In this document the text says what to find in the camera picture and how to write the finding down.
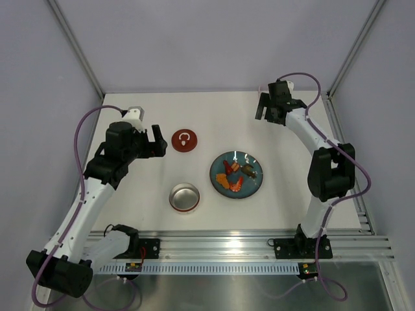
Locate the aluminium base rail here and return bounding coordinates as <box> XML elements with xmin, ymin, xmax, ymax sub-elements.
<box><xmin>80</xmin><ymin>229</ymin><xmax>395</xmax><ymax>260</ymax></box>

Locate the right side aluminium rail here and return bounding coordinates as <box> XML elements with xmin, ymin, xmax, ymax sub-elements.
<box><xmin>322</xmin><ymin>93</ymin><xmax>376</xmax><ymax>235</ymax></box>

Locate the right aluminium frame post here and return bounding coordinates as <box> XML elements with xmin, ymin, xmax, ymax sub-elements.
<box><xmin>326</xmin><ymin>0</ymin><xmax>388</xmax><ymax>100</ymax></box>

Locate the right black mount plate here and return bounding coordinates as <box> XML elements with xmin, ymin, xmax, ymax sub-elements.
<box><xmin>272</xmin><ymin>236</ymin><xmax>333</xmax><ymax>260</ymax></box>

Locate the blue ceramic plate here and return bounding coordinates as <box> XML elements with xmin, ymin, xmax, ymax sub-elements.
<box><xmin>209</xmin><ymin>150</ymin><xmax>264</xmax><ymax>200</ymax></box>

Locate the dark green seaweed piece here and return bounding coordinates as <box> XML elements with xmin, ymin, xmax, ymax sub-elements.
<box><xmin>241</xmin><ymin>164</ymin><xmax>257</xmax><ymax>179</ymax></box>

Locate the red round lid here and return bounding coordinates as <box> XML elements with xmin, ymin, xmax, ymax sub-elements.
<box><xmin>171</xmin><ymin>129</ymin><xmax>198</xmax><ymax>153</ymax></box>

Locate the slotted white cable duct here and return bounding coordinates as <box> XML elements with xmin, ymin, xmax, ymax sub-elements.
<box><xmin>97</xmin><ymin>262</ymin><xmax>300</xmax><ymax>275</ymax></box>

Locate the aluminium frame post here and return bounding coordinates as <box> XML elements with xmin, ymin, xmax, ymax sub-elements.
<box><xmin>45</xmin><ymin>0</ymin><xmax>105</xmax><ymax>102</ymax></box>
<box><xmin>326</xmin><ymin>0</ymin><xmax>388</xmax><ymax>100</ymax></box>

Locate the orange fried food piece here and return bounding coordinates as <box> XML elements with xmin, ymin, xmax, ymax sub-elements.
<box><xmin>216</xmin><ymin>173</ymin><xmax>230</xmax><ymax>189</ymax></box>

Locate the round steel lunch box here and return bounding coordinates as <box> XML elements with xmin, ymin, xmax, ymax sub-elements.
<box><xmin>169</xmin><ymin>183</ymin><xmax>200</xmax><ymax>214</ymax></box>

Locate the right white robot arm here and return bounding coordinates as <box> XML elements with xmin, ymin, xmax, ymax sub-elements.
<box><xmin>255</xmin><ymin>80</ymin><xmax>355</xmax><ymax>259</ymax></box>

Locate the left aluminium frame post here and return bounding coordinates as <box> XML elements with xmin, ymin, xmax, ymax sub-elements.
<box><xmin>45</xmin><ymin>0</ymin><xmax>105</xmax><ymax>102</ymax></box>

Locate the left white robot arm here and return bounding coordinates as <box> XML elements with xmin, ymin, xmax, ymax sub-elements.
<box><xmin>26</xmin><ymin>121</ymin><xmax>167</xmax><ymax>298</ymax></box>

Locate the left black mount plate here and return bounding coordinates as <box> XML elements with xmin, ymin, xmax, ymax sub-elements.
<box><xmin>128</xmin><ymin>238</ymin><xmax>161</xmax><ymax>259</ymax></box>

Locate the black mount plate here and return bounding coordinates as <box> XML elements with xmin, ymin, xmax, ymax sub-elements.
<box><xmin>128</xmin><ymin>238</ymin><xmax>161</xmax><ymax>259</ymax></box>
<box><xmin>272</xmin><ymin>236</ymin><xmax>333</xmax><ymax>260</ymax></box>

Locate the red white shrimp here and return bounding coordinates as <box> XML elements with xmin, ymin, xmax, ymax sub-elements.
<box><xmin>229</xmin><ymin>176</ymin><xmax>244</xmax><ymax>192</ymax></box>

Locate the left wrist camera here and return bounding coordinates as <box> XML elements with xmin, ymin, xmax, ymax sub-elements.
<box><xmin>122</xmin><ymin>106</ymin><xmax>145</xmax><ymax>133</ymax></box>

